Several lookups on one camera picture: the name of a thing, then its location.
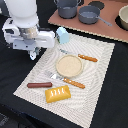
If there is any black stove burner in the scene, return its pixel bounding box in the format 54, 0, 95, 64
88, 1, 105, 10

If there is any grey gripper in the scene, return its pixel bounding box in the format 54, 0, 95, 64
2, 18, 69, 53

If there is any beige bowl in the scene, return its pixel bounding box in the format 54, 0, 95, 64
119, 5, 128, 30

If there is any grey saucepan with handle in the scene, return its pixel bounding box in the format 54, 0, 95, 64
78, 5, 111, 26

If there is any grey cooking pot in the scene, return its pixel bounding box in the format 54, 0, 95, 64
54, 0, 81, 19

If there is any brown sausage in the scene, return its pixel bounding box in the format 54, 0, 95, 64
27, 82, 52, 88

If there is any beige woven placemat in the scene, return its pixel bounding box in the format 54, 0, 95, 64
14, 34, 114, 128

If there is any yellow bread pastry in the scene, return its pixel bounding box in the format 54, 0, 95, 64
45, 85, 71, 103

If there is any fork with orange handle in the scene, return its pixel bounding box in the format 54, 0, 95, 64
45, 71, 85, 89

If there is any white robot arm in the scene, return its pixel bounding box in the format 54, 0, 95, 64
2, 0, 55, 60

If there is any round beige plate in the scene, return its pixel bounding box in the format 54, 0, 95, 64
56, 55, 83, 78

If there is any pink wooden stove board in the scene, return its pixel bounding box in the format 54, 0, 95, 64
48, 0, 128, 43

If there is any knife with orange handle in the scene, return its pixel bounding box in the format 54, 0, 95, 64
59, 49, 98, 62

